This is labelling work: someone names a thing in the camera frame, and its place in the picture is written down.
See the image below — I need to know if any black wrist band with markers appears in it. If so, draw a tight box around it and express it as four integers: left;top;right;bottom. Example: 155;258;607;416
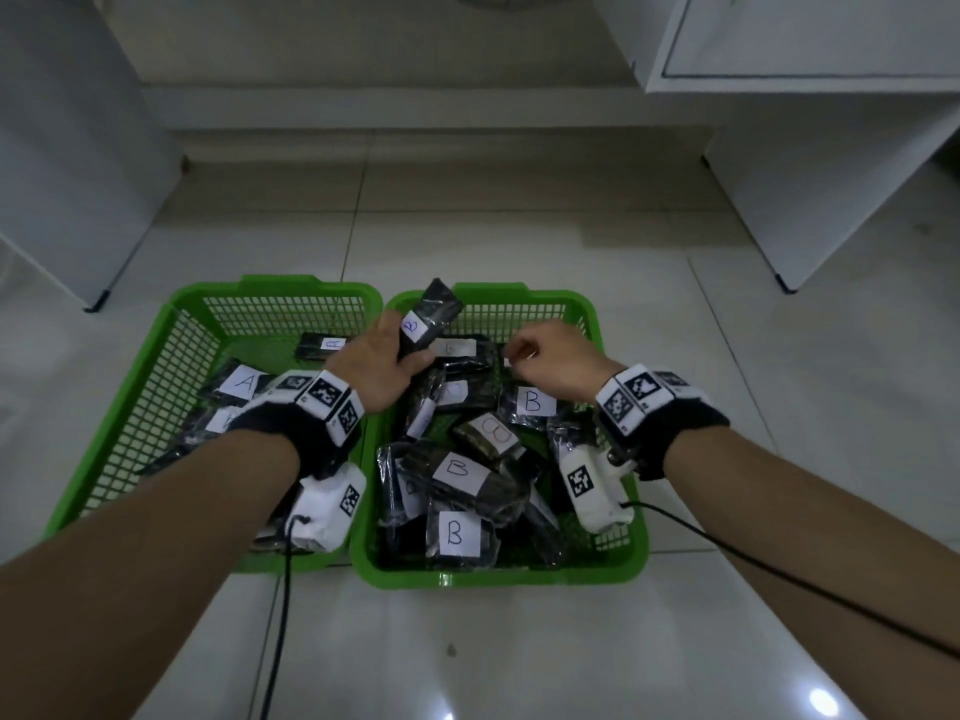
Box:
225;368;369;482
594;363;731;482

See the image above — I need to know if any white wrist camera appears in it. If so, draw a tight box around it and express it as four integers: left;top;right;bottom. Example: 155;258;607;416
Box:
558;442;636;535
287;462;368;555

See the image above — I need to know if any person's left forearm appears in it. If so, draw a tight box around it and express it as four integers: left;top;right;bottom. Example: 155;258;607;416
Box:
0;428;303;720

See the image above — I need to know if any person's right forearm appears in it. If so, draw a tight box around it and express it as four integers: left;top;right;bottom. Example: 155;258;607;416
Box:
663;425;960;720

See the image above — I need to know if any person's right hand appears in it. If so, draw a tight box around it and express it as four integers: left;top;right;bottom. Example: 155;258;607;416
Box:
506;319;627;404

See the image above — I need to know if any white desk cabinet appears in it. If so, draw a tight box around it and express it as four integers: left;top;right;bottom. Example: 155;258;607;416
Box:
596;0;960;295

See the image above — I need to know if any pile of black packets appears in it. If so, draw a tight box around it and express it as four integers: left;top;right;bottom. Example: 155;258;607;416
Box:
375;333;603;572

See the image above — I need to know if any person's left hand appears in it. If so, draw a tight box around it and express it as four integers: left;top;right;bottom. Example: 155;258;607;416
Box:
326;310;438;436

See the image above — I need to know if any black labelled plastic packet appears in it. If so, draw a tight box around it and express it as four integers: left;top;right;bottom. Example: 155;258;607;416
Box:
294;331;348;363
396;277;466;361
182;404;246;445
198;358;276;407

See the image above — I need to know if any green plastic mesh basket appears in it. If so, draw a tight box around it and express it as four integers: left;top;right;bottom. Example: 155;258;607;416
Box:
350;283;651;592
43;274;385;575

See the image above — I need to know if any black cable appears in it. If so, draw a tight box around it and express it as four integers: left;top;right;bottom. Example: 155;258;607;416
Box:
618;500;960;662
258;513;313;720

